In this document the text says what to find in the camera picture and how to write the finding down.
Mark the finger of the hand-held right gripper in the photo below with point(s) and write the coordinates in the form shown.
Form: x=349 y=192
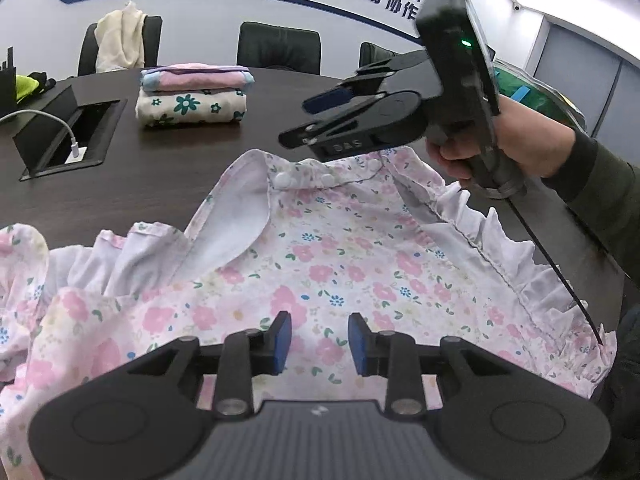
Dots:
x=327 y=97
x=320 y=130

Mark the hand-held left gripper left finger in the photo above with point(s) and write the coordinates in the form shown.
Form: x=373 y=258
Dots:
x=282 y=345

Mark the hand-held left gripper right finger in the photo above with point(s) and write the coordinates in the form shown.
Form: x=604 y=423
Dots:
x=357 y=345

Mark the pink floral ruffled garment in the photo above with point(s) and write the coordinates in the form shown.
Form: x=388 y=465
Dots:
x=350 y=270

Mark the person's right forearm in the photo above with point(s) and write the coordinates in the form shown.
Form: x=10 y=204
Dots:
x=605 y=195

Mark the person's right hand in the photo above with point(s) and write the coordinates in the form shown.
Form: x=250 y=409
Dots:
x=537 y=145

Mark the black office chair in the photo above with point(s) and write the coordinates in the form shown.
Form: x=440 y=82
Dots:
x=375 y=55
x=152 y=40
x=279 y=47

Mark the folded pink garment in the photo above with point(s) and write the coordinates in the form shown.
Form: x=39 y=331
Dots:
x=200 y=79

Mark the folded white green-flowered garment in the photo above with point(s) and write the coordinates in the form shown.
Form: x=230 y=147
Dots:
x=190 y=106

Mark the cream jacket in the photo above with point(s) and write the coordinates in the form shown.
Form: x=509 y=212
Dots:
x=119 y=35

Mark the black table socket box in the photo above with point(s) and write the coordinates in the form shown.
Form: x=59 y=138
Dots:
x=55 y=120

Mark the neon yellow cloth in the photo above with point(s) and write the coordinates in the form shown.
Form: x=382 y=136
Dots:
x=25 y=87

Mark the black walkie-talkie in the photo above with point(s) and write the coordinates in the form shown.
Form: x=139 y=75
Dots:
x=7 y=77

